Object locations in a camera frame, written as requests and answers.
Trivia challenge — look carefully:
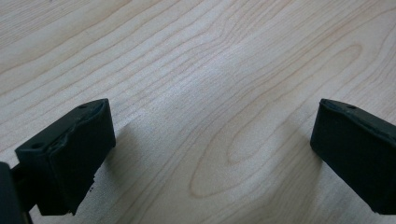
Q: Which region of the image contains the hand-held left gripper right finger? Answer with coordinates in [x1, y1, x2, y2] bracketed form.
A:
[309, 98, 396, 216]

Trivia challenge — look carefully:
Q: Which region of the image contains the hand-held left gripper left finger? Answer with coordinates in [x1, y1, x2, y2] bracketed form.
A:
[14, 98, 117, 217]

